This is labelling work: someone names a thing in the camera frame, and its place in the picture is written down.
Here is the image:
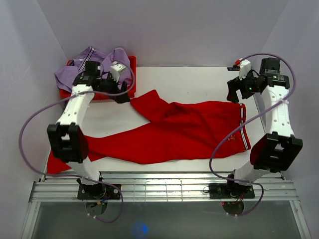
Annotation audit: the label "red trousers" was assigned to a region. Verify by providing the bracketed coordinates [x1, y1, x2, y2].
[46, 89, 251, 175]

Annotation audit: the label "aluminium table edge rail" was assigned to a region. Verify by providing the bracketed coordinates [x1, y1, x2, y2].
[29, 172, 299, 202]

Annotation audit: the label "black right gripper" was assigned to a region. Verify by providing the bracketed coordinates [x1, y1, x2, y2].
[226, 69, 260, 104]

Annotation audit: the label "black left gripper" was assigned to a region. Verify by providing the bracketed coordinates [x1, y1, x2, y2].
[96, 72, 130, 104]

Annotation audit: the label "red plastic bin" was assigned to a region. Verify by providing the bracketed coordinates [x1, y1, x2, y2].
[59, 56, 137, 101]

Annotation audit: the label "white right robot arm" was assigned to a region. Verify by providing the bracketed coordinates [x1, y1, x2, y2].
[225, 58, 303, 198]

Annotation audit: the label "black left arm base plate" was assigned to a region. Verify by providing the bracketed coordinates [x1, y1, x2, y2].
[77, 184, 121, 200]

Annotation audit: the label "purple shirt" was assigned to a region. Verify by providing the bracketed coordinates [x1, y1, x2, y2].
[54, 47, 130, 92]

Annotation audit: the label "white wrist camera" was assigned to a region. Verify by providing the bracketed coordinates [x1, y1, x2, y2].
[235, 58, 251, 80]
[110, 61, 127, 83]

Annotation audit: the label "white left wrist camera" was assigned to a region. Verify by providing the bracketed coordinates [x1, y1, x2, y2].
[110, 61, 127, 83]

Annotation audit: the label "small dark table label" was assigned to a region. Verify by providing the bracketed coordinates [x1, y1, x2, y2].
[227, 67, 237, 71]

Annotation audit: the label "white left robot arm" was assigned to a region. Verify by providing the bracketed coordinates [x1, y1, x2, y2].
[47, 61, 133, 199]

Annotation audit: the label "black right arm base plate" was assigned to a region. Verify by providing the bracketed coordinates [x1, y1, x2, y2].
[208, 182, 255, 199]

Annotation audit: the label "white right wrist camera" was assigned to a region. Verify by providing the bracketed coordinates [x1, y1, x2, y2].
[235, 58, 251, 80]

